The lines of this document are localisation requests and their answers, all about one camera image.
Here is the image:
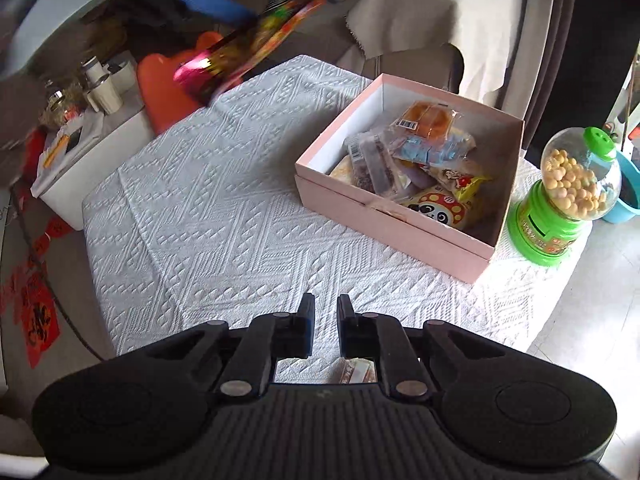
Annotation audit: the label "dark red snack pouch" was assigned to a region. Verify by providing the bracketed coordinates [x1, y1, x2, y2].
[172, 0, 326, 105]

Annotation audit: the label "grey dark snack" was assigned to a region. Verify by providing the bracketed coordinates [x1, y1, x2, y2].
[344, 132, 375, 193]

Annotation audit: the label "blue pig cartoon snack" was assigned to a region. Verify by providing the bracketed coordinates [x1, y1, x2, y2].
[390, 130, 476, 166]

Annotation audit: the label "brown bread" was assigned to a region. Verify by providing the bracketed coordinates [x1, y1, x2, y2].
[393, 101, 458, 143]

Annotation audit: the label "yellow white snack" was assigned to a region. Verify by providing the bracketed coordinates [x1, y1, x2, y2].
[340, 359, 376, 384]

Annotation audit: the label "brown knitted gloved hand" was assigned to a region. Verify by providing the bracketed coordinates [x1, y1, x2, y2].
[0, 8, 57, 189]

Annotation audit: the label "orange plastic chair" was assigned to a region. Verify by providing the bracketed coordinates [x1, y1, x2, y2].
[137, 32, 222, 136]

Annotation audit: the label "white cups on cabinet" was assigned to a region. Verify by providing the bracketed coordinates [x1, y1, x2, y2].
[81, 56, 137, 115]

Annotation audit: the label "grey sofa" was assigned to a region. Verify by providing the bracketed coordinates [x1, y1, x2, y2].
[258, 0, 463, 93]

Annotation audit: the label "white textured tablecloth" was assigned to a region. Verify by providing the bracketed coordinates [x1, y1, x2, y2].
[84, 55, 584, 382]

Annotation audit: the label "yellow panda snack bag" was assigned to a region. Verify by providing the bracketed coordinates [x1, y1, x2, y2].
[399, 166, 492, 231]

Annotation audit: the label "red white rice cracker pack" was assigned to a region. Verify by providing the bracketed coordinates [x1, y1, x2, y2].
[329, 155, 357, 186]

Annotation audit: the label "pink cardboard box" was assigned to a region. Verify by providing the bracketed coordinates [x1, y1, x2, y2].
[293, 71, 525, 285]

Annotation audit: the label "red paper decoration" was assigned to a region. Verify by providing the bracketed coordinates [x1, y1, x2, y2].
[0, 216, 74, 370]

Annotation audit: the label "green candy dispenser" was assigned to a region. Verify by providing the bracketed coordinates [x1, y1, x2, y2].
[506, 127, 622, 266]

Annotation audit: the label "beige cloth on sofa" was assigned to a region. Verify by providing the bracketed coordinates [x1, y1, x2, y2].
[338, 0, 522, 106]

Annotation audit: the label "blue plastic basin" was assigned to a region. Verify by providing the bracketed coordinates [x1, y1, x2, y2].
[603, 152, 640, 224]

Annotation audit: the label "black cable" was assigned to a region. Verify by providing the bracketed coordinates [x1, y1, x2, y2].
[8, 188, 106, 363]

